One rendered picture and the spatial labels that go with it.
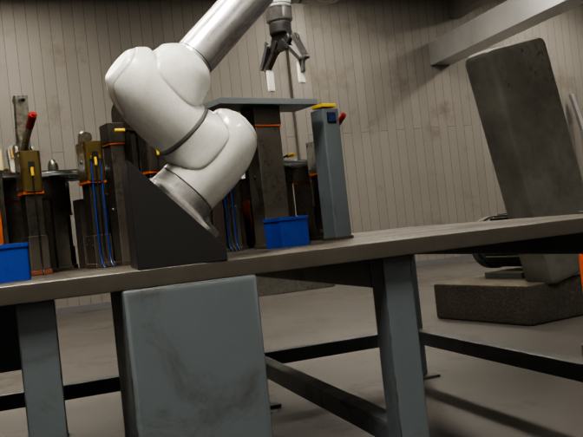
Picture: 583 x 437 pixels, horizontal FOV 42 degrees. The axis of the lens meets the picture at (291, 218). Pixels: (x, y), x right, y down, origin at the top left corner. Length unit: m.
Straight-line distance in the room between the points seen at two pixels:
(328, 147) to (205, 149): 0.85
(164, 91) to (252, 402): 0.72
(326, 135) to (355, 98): 8.34
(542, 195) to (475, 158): 6.79
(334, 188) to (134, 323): 1.07
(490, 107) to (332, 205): 2.45
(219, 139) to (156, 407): 0.62
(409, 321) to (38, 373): 0.88
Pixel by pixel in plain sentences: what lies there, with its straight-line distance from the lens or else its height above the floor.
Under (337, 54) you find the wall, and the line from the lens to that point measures 10.90.
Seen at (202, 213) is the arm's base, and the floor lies 0.81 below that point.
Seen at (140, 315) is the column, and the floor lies 0.61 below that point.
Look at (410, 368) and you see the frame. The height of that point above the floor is 0.38.
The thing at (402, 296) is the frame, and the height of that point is 0.56.
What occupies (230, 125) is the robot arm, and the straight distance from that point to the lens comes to 1.78.
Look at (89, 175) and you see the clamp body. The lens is 2.26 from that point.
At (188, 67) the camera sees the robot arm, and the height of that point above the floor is 1.14.
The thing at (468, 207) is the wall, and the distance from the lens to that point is 11.50.
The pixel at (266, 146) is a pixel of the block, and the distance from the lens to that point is 2.38.
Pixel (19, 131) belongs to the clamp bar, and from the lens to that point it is 2.29.
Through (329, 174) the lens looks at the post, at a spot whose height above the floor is 0.92.
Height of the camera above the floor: 0.76
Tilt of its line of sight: 1 degrees up
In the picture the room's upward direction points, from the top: 6 degrees counter-clockwise
